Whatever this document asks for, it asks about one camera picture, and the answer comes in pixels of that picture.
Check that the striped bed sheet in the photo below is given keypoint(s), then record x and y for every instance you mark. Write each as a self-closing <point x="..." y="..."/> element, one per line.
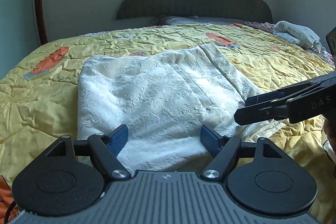
<point x="324" y="57"/>

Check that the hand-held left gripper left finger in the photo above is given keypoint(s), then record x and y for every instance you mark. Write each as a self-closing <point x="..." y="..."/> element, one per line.
<point x="119" y="138"/>

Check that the white embossed towel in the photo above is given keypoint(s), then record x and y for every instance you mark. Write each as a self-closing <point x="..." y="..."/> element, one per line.
<point x="157" y="98"/>

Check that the folded white printed cloth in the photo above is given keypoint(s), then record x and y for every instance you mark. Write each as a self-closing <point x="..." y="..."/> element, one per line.
<point x="294" y="32"/>

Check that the yellow carrot print blanket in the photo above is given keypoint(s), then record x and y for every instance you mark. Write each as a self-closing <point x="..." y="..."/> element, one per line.
<point x="39" y="95"/>

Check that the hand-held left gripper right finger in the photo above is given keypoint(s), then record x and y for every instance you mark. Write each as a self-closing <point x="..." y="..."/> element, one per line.
<point x="210" y="140"/>

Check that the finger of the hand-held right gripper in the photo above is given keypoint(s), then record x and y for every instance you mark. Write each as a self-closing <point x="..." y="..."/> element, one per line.
<point x="252" y="115"/>
<point x="260" y="100"/>

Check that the white patterned pillow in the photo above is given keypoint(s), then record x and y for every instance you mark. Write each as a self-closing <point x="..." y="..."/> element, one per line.
<point x="183" y="21"/>

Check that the pink cloth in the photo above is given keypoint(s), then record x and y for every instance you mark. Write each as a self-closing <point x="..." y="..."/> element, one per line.
<point x="260" y="26"/>

